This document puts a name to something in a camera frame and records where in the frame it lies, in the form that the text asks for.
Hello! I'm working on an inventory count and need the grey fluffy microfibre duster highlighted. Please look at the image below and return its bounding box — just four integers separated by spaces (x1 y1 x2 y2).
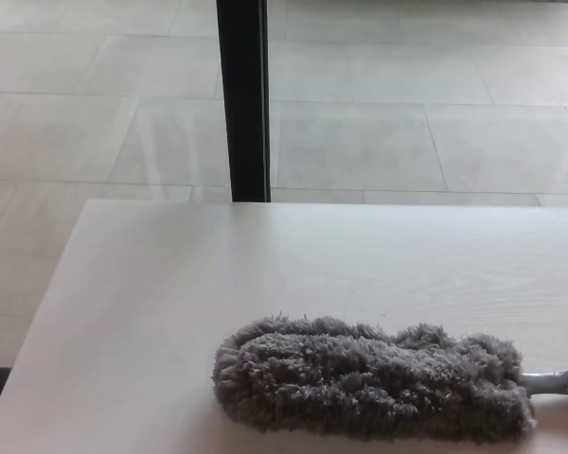
211 311 568 432

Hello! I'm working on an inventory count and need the black vertical window frame post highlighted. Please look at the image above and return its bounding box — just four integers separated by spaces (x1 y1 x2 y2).
215 0 273 203

